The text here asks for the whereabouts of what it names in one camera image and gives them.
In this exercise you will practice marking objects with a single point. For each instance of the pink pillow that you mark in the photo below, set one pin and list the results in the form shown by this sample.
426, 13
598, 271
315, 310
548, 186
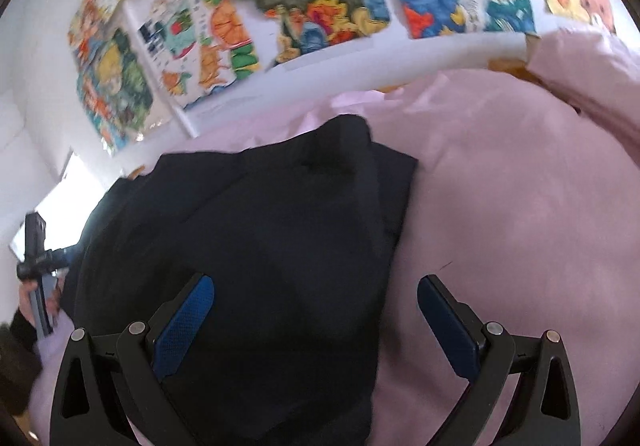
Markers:
590, 70

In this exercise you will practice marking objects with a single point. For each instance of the pink bed sheet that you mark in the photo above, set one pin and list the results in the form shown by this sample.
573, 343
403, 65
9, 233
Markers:
500, 226

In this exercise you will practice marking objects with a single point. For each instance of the person's left hand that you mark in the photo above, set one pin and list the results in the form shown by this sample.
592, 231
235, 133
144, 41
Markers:
25, 296

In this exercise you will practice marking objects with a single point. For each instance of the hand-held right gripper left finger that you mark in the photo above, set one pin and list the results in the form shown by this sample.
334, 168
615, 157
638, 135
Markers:
182, 326

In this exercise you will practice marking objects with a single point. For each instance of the black jacket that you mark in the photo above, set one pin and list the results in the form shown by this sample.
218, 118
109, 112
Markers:
275, 236

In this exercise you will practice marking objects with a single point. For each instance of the colourful figure wall poster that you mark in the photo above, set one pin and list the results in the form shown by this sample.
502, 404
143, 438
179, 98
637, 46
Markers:
110, 80

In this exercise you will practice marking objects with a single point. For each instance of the white cartoon wall poster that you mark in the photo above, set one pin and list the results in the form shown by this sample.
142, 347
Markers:
175, 35

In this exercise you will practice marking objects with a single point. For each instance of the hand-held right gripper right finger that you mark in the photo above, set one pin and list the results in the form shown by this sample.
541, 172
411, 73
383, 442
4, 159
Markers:
450, 331

